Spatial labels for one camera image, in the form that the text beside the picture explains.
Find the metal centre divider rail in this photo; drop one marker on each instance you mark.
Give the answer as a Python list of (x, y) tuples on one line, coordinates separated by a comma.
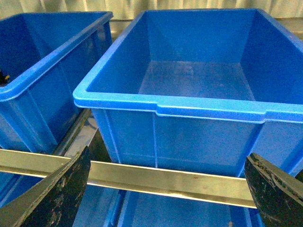
[(78, 135)]

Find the metal shelf front rail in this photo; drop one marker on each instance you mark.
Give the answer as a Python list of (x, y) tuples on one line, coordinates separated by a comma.
[(179, 184)]

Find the lower right blue bin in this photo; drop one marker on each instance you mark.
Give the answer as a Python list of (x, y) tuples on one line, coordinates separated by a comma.
[(148, 210)]

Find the left blue plastic bin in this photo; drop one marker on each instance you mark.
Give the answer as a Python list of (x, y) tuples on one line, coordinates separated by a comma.
[(45, 56)]

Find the lower left blue bin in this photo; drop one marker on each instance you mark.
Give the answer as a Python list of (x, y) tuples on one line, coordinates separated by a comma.
[(100, 206)]

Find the blue plastic bin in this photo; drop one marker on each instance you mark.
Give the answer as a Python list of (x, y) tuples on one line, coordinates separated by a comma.
[(199, 90), (45, 56)]

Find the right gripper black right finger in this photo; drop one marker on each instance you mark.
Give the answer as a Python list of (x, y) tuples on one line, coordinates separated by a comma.
[(277, 195)]

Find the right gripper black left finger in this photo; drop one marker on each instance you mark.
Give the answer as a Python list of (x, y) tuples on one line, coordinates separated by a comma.
[(54, 201)]

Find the right blue plastic bin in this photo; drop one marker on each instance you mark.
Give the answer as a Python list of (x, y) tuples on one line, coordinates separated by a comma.
[(199, 90)]

